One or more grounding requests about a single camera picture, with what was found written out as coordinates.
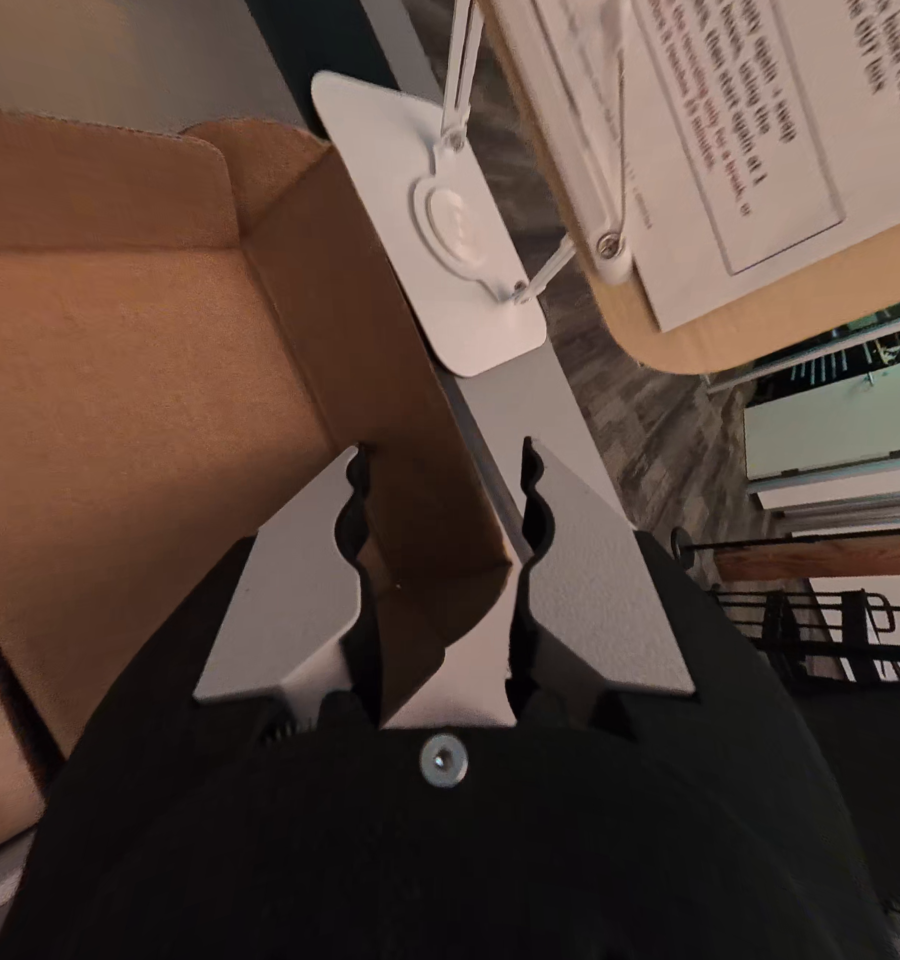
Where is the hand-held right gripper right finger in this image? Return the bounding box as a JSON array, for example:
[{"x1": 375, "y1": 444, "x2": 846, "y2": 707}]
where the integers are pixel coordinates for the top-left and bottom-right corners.
[{"x1": 504, "y1": 436, "x2": 697, "y2": 726}]

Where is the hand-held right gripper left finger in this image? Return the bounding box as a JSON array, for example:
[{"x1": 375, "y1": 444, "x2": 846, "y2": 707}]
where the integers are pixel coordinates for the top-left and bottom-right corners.
[{"x1": 193, "y1": 442, "x2": 385, "y2": 726}]

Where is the white cardboard box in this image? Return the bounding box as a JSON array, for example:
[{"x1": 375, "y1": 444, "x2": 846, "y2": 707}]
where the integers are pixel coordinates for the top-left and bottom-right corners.
[{"x1": 0, "y1": 105, "x2": 515, "y2": 760}]

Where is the brown wooden table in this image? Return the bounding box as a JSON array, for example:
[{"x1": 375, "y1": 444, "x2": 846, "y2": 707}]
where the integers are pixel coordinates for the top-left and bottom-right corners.
[{"x1": 711, "y1": 534, "x2": 900, "y2": 585}]

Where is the white cabinet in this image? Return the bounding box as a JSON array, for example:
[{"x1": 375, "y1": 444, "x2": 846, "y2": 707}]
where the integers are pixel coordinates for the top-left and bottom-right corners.
[{"x1": 741, "y1": 309, "x2": 900, "y2": 535}]

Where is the wooden clipboard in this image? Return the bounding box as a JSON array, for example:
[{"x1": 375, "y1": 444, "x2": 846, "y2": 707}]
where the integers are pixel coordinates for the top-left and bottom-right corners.
[{"x1": 480, "y1": 0, "x2": 900, "y2": 376}]

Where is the printed paper sheet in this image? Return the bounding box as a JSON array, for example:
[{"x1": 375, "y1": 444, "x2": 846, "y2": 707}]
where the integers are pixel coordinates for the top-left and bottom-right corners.
[{"x1": 487, "y1": 0, "x2": 900, "y2": 336}]

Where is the black wire rack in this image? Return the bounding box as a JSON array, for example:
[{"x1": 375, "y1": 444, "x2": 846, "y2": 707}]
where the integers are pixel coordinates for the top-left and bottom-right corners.
[{"x1": 708, "y1": 588, "x2": 900, "y2": 685}]

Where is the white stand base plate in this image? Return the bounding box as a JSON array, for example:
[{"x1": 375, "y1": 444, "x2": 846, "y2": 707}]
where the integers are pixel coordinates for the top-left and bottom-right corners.
[{"x1": 311, "y1": 71, "x2": 549, "y2": 379}]

